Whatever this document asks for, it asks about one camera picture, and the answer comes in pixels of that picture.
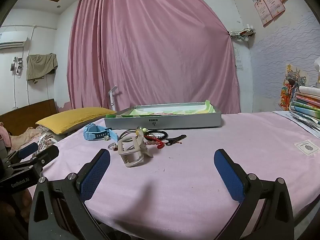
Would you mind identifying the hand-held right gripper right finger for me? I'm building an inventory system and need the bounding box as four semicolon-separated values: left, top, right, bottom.
213;148;295;240

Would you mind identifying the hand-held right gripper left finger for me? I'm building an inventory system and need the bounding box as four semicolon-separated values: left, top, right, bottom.
28;148;112;240

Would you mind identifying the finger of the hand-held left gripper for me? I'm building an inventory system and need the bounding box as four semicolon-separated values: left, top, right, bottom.
9;144;60;174
10;142;39;161

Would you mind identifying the blue wrist watch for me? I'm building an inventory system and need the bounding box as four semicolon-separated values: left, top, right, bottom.
83;123;118;142

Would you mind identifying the beige hair claw clip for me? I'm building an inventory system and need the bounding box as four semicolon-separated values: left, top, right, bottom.
117;132;153;168

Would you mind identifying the red beaded bracelet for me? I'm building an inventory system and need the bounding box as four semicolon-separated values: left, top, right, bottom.
144;134;167;150

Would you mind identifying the colourful tray box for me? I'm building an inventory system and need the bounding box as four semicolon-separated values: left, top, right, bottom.
104;100;222;130

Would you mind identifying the floral pillow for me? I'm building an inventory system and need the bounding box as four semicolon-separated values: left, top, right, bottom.
37;132;60;153

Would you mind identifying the crumpled pink blanket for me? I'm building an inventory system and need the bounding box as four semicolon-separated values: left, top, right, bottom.
0;122;43;148

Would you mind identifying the wooden headboard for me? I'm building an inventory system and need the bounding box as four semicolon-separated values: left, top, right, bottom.
0;99;58;137

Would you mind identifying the pink table cloth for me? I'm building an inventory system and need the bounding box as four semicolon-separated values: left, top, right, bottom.
27;111;320;238

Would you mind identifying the yellow pillow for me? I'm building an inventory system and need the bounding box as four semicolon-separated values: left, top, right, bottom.
36;107;117;135

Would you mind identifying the white desk lamp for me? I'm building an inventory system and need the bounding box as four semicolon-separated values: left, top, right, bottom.
107;86;118;111

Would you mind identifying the olive hanging cloth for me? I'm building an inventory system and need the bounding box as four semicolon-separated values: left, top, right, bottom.
26;53;58;83

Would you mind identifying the stack of books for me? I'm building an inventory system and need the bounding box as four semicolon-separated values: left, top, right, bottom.
289;85;320;121

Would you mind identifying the white air conditioner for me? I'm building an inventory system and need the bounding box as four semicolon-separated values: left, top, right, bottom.
0;31;28;50

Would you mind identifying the pink curtain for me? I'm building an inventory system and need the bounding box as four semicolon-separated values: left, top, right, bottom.
66;0;242;114

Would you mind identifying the white tissue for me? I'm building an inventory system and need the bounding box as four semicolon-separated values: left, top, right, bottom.
314;56;320;82

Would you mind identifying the white wall-mounted device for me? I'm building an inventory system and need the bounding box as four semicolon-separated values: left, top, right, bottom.
10;57;23;76

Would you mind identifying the colourful wall sticker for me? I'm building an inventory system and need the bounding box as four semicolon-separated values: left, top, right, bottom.
279;64;307;112

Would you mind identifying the wall calendar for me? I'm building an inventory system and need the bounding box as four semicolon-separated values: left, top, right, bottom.
232;47;244;71

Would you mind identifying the wire wall basket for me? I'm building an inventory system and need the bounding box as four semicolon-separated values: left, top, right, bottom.
229;24;257;41

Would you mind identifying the group of wall certificates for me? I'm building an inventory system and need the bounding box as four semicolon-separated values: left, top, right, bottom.
247;0;296;27

